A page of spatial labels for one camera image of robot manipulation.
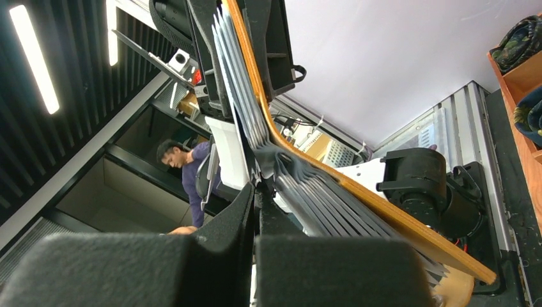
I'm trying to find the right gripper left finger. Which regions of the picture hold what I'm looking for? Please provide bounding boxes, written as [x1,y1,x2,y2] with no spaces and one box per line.
[1,184,255,306]

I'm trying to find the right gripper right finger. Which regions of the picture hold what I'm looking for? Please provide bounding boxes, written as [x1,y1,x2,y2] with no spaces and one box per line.
[255,188,434,306]

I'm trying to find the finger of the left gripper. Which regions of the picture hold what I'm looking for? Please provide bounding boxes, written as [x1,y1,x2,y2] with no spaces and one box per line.
[186,0,232,119]
[243,0,296,101]

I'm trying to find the yellow leather card holder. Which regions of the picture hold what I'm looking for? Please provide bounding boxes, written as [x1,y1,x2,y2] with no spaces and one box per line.
[212,1,496,284]

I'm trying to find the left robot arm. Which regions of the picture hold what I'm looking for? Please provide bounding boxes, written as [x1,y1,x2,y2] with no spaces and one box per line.
[149,1,484,244]

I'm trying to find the person in purple shirt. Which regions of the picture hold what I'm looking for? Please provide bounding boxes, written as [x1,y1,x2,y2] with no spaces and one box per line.
[157,139,210,228]

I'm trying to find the yellow tray with phone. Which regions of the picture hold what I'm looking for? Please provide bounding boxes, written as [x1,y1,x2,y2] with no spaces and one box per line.
[432,265,475,307]

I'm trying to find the wooden compartment tray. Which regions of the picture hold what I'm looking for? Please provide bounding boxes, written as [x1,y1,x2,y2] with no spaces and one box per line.
[486,12,542,238]

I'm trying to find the aluminium frame rails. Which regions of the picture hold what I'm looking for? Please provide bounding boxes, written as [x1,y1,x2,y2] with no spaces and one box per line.
[374,81,517,251]

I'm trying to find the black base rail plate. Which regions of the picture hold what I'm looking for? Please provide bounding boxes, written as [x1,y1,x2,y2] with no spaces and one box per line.
[485,90,541,306]

